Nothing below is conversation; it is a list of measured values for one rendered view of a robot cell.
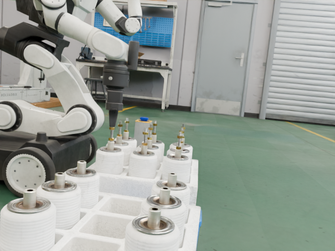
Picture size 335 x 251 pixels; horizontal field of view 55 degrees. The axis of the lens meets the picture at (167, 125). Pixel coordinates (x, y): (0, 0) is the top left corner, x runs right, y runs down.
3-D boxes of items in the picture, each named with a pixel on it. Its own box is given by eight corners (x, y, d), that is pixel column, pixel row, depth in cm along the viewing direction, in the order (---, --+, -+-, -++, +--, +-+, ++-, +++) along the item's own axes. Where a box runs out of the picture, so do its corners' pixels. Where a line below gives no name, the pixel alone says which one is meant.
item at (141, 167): (153, 200, 119) (158, 152, 117) (151, 210, 110) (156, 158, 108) (128, 197, 120) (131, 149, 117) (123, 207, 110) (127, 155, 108)
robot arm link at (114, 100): (128, 111, 106) (131, 74, 105) (98, 109, 104) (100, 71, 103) (125, 107, 119) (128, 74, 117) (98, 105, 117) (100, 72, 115)
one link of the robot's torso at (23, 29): (-12, 47, 145) (2, 9, 142) (6, 50, 158) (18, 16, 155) (44, 73, 144) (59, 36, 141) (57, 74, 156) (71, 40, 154)
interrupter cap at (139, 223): (126, 232, 54) (127, 228, 54) (137, 215, 62) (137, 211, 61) (171, 240, 53) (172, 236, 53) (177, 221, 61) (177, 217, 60)
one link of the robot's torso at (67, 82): (75, 142, 144) (13, 55, 142) (89, 136, 161) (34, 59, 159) (102, 123, 141) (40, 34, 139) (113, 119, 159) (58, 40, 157)
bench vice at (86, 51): (84, 60, 576) (85, 46, 573) (94, 61, 574) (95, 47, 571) (76, 58, 535) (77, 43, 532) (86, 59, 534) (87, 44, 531)
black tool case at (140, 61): (137, 65, 592) (138, 60, 590) (161, 67, 595) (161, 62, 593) (136, 64, 559) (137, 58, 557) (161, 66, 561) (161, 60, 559)
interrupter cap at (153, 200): (142, 207, 66) (142, 203, 66) (150, 194, 73) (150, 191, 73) (179, 212, 65) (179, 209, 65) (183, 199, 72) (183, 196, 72)
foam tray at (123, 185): (77, 224, 110) (80, 172, 107) (108, 188, 148) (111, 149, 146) (191, 239, 107) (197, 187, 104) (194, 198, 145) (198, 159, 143)
